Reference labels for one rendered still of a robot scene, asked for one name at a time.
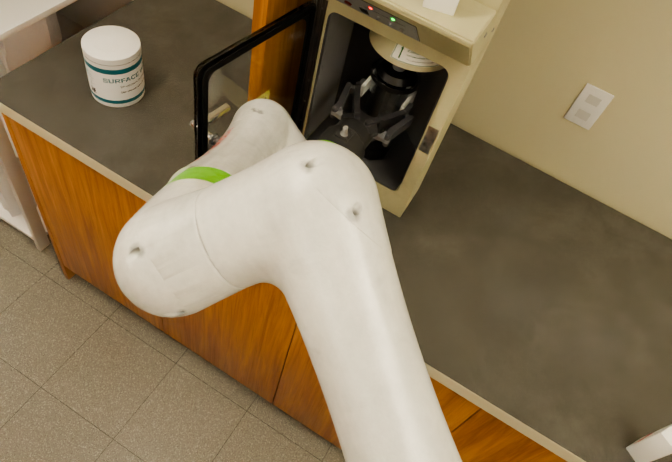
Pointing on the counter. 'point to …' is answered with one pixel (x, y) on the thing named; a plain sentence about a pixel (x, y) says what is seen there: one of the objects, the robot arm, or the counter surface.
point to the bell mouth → (391, 51)
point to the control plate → (369, 9)
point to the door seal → (245, 52)
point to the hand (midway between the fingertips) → (389, 90)
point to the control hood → (411, 5)
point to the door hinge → (311, 59)
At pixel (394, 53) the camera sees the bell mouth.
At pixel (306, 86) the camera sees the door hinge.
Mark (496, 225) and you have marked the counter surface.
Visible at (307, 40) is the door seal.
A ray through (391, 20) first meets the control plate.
